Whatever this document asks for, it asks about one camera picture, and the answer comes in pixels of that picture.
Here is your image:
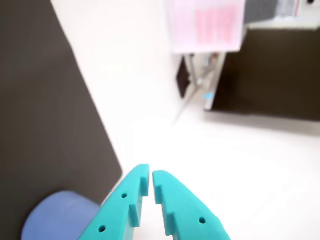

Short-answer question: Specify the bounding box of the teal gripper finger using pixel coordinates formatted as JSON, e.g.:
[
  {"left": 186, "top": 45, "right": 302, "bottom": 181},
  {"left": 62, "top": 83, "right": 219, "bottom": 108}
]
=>
[
  {"left": 77, "top": 163, "right": 151, "bottom": 240},
  {"left": 151, "top": 170, "right": 231, "bottom": 240}
]

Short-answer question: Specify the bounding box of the periwinkle blue plastic pot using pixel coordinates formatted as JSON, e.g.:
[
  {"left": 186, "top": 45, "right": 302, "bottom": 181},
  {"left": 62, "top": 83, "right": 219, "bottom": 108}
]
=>
[{"left": 21, "top": 191, "right": 102, "bottom": 240}]

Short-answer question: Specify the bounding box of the dark grey textured mat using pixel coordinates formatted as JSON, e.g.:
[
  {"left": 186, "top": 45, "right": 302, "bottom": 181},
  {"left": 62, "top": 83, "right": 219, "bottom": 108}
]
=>
[{"left": 0, "top": 0, "right": 125, "bottom": 240}]

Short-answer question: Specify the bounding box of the black hanging object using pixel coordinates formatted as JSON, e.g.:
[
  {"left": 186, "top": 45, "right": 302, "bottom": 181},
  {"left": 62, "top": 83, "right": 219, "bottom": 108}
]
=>
[{"left": 175, "top": 56, "right": 192, "bottom": 99}]

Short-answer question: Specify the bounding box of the dark brown panel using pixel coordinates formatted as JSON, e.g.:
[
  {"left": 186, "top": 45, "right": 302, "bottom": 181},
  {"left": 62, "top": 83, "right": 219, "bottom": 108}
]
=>
[{"left": 211, "top": 27, "right": 320, "bottom": 123}]

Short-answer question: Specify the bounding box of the grey box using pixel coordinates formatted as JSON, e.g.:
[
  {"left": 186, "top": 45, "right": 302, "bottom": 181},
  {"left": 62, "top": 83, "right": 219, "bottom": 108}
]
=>
[{"left": 246, "top": 0, "right": 301, "bottom": 25}]

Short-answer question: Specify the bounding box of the silver metal table frame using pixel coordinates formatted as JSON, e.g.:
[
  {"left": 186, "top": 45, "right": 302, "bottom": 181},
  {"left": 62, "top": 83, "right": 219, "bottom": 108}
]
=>
[{"left": 172, "top": 51, "right": 227, "bottom": 126}]

